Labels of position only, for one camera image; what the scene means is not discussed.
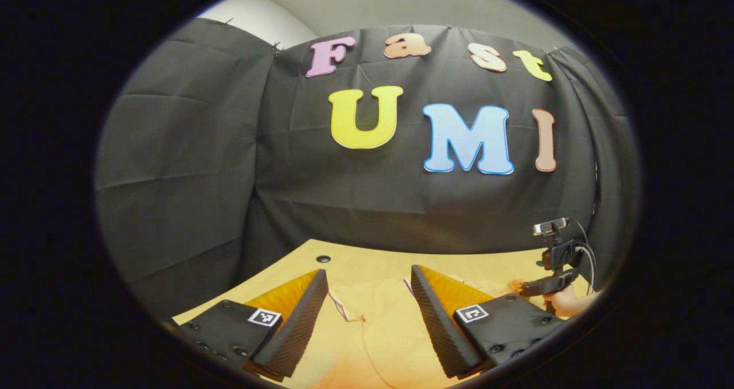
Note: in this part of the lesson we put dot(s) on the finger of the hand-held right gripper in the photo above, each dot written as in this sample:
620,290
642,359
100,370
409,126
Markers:
514,286

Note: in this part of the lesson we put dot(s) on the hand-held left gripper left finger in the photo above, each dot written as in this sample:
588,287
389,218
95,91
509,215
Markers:
298,331

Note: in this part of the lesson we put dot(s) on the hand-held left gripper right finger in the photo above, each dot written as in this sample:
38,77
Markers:
436,326

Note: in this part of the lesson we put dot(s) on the orange T-shirt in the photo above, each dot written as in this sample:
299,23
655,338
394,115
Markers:
378,320

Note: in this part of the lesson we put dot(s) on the black table grommet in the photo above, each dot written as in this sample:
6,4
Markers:
323,259

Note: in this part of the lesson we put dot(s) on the black backdrop cloth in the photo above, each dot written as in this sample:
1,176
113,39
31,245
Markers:
321,194

